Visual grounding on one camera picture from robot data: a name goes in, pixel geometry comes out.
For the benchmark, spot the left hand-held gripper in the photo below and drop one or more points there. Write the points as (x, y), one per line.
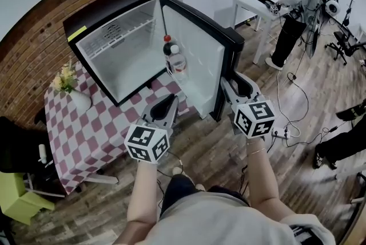
(145, 140)

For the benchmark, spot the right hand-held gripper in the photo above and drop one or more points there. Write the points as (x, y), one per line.
(254, 118)

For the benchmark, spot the black fridge door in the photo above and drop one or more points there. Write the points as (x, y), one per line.
(197, 46)

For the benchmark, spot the person's right forearm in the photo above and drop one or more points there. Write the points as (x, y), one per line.
(264, 178)

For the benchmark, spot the person's left forearm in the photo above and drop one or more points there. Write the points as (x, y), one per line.
(143, 192)

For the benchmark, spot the black mini fridge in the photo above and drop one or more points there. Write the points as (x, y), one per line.
(114, 6)

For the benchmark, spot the clear white-capped bottle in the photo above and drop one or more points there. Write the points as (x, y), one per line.
(178, 66)

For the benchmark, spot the white power strip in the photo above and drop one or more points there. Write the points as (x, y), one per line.
(281, 133)

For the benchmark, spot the person's light shoe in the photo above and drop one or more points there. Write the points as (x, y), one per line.
(178, 170)

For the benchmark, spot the dark red-capped bottle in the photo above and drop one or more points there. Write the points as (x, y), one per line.
(167, 47)

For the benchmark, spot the person's dark shorts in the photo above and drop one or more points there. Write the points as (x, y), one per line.
(178, 189)

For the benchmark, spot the white vase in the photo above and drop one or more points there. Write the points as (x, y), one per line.
(80, 100)

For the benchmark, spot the red white checkered tablecloth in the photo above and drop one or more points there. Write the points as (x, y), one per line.
(83, 135)

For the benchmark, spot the white desk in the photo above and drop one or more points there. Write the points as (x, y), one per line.
(251, 4)

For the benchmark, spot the white table leg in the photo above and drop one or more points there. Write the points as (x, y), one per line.
(103, 179)

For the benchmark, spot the yellow flower bunch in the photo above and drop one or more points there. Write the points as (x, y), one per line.
(65, 78)

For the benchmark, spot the black office chair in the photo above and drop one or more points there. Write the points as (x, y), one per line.
(343, 45)

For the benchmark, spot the person's grey shirt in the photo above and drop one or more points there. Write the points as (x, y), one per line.
(223, 223)

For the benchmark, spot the black coat rack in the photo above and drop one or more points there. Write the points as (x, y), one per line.
(348, 13)

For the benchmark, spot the green box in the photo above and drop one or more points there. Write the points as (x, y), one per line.
(17, 201)

